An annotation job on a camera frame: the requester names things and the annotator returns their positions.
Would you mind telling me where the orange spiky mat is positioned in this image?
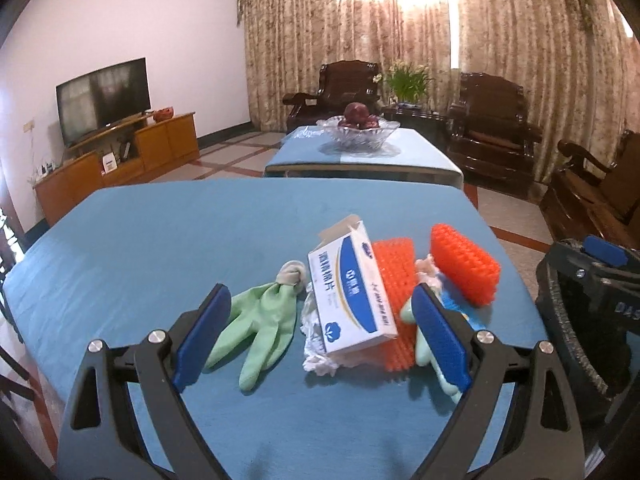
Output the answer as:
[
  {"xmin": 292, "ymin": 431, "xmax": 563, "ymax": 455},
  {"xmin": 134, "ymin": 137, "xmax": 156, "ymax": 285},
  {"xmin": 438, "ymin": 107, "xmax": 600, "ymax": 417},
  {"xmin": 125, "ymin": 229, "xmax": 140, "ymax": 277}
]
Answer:
[
  {"xmin": 372, "ymin": 237, "xmax": 418, "ymax": 373},
  {"xmin": 431, "ymin": 223, "xmax": 501, "ymax": 308}
]

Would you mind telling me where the green rubber glove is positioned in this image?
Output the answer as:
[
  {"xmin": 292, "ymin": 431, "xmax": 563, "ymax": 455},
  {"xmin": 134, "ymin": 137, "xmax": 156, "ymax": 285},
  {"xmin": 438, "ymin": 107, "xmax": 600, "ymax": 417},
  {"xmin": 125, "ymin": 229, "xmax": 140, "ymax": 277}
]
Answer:
[
  {"xmin": 205, "ymin": 260, "xmax": 308, "ymax": 392},
  {"xmin": 400, "ymin": 254, "xmax": 462, "ymax": 404}
]

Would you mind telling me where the white blue cardboard box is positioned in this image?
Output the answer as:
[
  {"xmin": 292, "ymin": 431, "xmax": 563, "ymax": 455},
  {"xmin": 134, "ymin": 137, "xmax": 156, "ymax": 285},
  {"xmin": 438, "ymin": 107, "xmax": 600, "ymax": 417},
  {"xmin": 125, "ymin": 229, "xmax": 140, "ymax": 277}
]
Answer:
[{"xmin": 308, "ymin": 214, "xmax": 398, "ymax": 356}]

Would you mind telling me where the white tissue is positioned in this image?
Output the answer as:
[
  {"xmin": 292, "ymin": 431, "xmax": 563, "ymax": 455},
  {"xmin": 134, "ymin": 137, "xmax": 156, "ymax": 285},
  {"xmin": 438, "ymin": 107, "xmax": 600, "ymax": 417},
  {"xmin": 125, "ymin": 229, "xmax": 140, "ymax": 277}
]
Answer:
[{"xmin": 300, "ymin": 284, "xmax": 352, "ymax": 377}]

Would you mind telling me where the wooden sofa bench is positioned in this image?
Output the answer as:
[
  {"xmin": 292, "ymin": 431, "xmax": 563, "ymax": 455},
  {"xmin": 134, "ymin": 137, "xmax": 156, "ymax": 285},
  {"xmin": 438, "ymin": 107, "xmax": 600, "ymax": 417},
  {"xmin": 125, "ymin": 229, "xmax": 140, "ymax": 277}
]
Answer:
[{"xmin": 540, "ymin": 129, "xmax": 640, "ymax": 249}]

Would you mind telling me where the right dark wooden armchair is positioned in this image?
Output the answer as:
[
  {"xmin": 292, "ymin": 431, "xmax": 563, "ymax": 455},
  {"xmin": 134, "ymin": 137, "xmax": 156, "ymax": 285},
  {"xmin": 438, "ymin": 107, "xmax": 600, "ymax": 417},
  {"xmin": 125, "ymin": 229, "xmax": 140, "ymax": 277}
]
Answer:
[{"xmin": 447, "ymin": 73, "xmax": 542, "ymax": 195}]

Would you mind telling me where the dark wooden armchair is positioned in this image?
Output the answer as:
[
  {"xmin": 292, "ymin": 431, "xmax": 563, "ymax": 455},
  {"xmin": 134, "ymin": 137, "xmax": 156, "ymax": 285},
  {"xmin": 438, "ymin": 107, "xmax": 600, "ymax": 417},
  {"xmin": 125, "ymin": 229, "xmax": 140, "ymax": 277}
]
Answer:
[
  {"xmin": 447, "ymin": 73, "xmax": 542, "ymax": 195},
  {"xmin": 282, "ymin": 60, "xmax": 381, "ymax": 132}
]

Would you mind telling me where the coffee table blue cloth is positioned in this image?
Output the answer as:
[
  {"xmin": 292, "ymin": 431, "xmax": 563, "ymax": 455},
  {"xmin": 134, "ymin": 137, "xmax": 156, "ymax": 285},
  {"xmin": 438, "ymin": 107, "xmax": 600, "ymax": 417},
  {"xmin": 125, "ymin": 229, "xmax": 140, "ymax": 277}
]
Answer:
[{"xmin": 264, "ymin": 126, "xmax": 464, "ymax": 190}]

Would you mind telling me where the dark wooden side table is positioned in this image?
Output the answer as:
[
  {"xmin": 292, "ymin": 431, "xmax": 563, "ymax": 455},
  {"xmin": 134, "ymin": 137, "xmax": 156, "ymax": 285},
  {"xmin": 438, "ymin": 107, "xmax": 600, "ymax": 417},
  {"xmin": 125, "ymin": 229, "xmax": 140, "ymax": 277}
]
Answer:
[{"xmin": 382, "ymin": 105, "xmax": 448, "ymax": 151}]

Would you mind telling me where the beige patterned curtain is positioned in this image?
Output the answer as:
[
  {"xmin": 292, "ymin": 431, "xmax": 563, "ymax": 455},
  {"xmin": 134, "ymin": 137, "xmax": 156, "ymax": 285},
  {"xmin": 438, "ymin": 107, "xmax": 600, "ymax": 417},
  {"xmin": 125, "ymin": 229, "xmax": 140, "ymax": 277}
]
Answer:
[{"xmin": 238, "ymin": 0, "xmax": 639, "ymax": 181}]

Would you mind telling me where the wooden TV cabinet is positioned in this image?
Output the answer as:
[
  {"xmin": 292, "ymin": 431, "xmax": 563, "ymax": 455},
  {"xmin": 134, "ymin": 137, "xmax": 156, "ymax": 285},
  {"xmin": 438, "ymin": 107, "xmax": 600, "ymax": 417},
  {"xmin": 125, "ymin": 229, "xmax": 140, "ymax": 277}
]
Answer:
[{"xmin": 34, "ymin": 113, "xmax": 200, "ymax": 226}]

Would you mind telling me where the green potted plant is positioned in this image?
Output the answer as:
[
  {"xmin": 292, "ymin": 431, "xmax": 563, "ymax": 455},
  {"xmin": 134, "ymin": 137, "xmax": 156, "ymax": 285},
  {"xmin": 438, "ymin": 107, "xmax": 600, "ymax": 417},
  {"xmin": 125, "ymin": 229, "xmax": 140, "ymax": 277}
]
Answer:
[{"xmin": 375, "ymin": 61, "xmax": 432, "ymax": 106}]

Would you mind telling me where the white card on cabinet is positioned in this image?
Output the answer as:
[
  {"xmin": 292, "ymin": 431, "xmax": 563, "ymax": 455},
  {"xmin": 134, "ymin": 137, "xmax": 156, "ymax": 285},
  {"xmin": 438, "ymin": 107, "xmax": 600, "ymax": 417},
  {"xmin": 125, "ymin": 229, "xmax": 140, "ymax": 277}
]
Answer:
[{"xmin": 102, "ymin": 152, "xmax": 118, "ymax": 174}]

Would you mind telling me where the glass fruit bowl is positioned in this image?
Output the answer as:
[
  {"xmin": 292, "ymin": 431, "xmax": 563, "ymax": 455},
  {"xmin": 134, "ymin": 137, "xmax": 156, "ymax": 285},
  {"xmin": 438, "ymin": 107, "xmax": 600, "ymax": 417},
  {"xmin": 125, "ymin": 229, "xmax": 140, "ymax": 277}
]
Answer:
[{"xmin": 316, "ymin": 116, "xmax": 400, "ymax": 152}]

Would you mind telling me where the red fruit in bowl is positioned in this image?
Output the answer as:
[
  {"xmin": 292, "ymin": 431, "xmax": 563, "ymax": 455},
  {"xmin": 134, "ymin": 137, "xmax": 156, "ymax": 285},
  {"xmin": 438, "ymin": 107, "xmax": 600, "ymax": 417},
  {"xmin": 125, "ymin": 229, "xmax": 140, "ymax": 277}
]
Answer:
[{"xmin": 338, "ymin": 102, "xmax": 380, "ymax": 130}]

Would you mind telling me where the left dark wooden armchair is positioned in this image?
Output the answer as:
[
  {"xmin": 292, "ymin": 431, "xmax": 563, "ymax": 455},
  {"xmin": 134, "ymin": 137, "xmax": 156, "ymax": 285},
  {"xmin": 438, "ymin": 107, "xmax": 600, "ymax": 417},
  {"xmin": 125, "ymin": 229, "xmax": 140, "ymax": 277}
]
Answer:
[{"xmin": 282, "ymin": 60, "xmax": 381, "ymax": 132}]

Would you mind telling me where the red ornament on cabinet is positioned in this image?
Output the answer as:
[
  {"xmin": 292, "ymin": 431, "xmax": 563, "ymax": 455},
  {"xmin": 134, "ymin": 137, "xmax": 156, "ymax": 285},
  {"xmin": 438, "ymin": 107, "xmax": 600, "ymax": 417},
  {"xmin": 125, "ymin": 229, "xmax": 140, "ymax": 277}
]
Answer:
[{"xmin": 152, "ymin": 106, "xmax": 175, "ymax": 122}]

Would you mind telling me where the flat screen television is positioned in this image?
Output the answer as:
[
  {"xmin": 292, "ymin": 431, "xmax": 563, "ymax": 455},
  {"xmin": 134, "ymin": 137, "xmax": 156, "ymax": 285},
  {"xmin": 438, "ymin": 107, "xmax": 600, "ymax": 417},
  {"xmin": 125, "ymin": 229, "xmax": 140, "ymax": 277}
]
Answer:
[{"xmin": 55, "ymin": 58, "xmax": 151, "ymax": 148}]

